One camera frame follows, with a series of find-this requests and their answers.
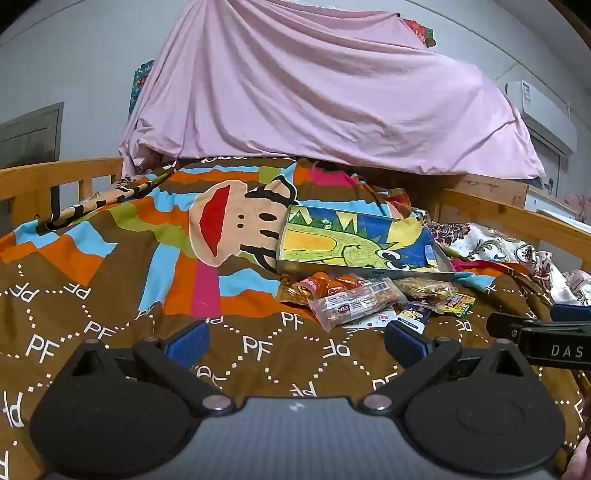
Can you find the white air conditioner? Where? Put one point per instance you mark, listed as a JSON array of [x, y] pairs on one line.
[[540, 108]]

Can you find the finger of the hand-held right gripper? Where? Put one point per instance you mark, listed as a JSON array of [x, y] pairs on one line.
[[572, 314], [505, 325]]

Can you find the green floral cloth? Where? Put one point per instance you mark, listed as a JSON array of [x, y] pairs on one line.
[[141, 83]]

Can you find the orange snack packet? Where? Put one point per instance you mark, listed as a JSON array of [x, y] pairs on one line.
[[332, 284]]

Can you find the pink bed sheet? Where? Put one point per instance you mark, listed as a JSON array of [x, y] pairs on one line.
[[323, 92]]

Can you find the white door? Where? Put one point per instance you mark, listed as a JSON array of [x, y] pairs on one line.
[[549, 157]]

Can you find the yellow-green snack box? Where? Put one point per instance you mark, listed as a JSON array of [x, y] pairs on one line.
[[456, 304]]

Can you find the grey door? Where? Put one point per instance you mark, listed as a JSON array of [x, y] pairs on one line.
[[27, 138]]

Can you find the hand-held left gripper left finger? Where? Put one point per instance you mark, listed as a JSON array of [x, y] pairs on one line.
[[189, 340]]

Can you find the giraffe pattern cloth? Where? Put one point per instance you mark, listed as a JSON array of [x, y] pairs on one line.
[[92, 203]]

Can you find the clear packet of yellow snacks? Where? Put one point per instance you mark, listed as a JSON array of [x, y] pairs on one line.
[[422, 287]]

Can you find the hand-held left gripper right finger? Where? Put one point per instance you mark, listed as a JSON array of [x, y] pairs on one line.
[[406, 344]]

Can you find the gold foil snack packet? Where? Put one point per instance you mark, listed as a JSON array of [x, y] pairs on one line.
[[293, 290]]

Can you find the red floral cloth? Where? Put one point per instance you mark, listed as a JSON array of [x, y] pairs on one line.
[[422, 32]]

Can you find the printed monkey blanket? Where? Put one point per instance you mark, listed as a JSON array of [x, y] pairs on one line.
[[115, 277]]

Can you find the dark blue milk carton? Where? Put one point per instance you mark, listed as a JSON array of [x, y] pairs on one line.
[[413, 318]]

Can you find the metal tray with dinosaur drawing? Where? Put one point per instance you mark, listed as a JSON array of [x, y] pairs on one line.
[[332, 244]]

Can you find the clear labelled snack packet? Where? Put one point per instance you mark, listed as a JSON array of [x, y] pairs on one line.
[[355, 302]]

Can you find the white cabinet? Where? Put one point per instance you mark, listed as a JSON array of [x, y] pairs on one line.
[[545, 201]]

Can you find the white snack packet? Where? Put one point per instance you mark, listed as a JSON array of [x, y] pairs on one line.
[[369, 319]]

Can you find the white floral quilt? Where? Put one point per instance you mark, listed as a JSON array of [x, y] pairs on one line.
[[498, 244]]

